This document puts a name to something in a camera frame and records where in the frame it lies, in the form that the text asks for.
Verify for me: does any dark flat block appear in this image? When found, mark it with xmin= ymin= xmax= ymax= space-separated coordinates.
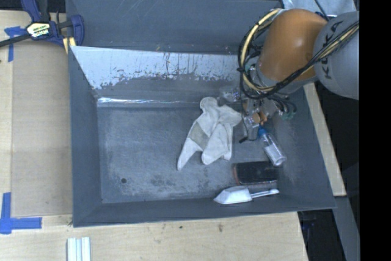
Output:
xmin=232 ymin=160 xmax=280 ymax=186

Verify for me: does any clear plastic bottle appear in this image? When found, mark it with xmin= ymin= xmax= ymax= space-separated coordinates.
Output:
xmin=257 ymin=126 xmax=288 ymax=167

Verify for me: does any white plastic scoop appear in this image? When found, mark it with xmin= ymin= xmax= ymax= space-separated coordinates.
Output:
xmin=213 ymin=185 xmax=280 ymax=205

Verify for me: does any white cloth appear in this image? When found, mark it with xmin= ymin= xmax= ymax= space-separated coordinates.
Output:
xmin=177 ymin=96 xmax=243 ymax=172

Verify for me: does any clear glass thing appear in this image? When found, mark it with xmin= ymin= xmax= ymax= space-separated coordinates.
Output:
xmin=218 ymin=85 xmax=243 ymax=103

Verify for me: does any grey metal bin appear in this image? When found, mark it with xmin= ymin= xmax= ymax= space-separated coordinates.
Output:
xmin=64 ymin=0 xmax=338 ymax=228

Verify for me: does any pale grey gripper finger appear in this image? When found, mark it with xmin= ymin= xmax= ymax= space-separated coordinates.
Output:
xmin=243 ymin=115 xmax=261 ymax=142

